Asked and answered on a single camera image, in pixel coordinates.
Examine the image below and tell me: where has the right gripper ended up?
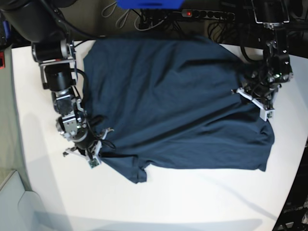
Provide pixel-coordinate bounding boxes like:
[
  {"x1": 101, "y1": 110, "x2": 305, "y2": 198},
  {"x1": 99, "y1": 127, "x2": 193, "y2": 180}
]
[{"x1": 63, "y1": 128, "x2": 114, "y2": 164}]

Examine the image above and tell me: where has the blue box at top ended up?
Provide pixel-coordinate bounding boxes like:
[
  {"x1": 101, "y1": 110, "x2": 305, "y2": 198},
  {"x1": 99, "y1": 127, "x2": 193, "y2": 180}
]
[{"x1": 116, "y1": 0, "x2": 184, "y2": 9}]

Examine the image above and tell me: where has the grey bin at left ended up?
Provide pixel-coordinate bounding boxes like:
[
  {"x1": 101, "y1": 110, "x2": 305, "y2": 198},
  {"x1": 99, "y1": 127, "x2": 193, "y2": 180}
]
[{"x1": 0, "y1": 170, "x2": 49, "y2": 231}]

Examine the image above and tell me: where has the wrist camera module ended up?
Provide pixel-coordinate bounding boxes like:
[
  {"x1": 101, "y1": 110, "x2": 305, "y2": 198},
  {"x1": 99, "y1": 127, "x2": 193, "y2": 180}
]
[
  {"x1": 88, "y1": 158, "x2": 100, "y2": 169},
  {"x1": 259, "y1": 109, "x2": 275, "y2": 121}
]

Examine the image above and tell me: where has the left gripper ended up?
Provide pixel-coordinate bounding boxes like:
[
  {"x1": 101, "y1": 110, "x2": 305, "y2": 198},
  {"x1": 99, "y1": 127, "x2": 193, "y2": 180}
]
[{"x1": 231, "y1": 82, "x2": 279, "y2": 116}]

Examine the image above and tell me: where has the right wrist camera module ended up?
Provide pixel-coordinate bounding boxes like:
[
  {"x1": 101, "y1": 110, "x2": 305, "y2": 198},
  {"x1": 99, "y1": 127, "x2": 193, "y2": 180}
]
[{"x1": 88, "y1": 158, "x2": 100, "y2": 169}]

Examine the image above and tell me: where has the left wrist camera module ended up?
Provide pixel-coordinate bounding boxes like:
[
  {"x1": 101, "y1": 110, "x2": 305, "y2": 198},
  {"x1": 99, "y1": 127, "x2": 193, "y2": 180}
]
[{"x1": 259, "y1": 109, "x2": 275, "y2": 121}]

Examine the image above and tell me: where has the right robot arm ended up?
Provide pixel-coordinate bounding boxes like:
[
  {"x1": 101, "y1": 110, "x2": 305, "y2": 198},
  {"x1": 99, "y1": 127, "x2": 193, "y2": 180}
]
[{"x1": 0, "y1": 0, "x2": 112, "y2": 168}]

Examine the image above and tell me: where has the dark blue t-shirt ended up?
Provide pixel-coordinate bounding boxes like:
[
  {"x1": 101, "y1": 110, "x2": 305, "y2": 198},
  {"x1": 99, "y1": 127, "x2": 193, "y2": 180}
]
[{"x1": 84, "y1": 34, "x2": 274, "y2": 183}]

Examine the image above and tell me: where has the black power strip red switch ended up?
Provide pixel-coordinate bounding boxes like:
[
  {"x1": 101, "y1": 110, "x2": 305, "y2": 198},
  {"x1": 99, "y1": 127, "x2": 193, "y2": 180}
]
[{"x1": 181, "y1": 9, "x2": 235, "y2": 22}]

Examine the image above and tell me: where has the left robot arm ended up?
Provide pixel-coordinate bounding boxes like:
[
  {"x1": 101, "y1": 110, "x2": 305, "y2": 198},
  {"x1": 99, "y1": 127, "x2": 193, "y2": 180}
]
[{"x1": 234, "y1": 0, "x2": 293, "y2": 121}]

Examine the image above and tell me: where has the red object at left edge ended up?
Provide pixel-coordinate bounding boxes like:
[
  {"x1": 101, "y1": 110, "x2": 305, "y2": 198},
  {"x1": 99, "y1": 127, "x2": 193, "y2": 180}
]
[{"x1": 0, "y1": 51, "x2": 5, "y2": 69}]

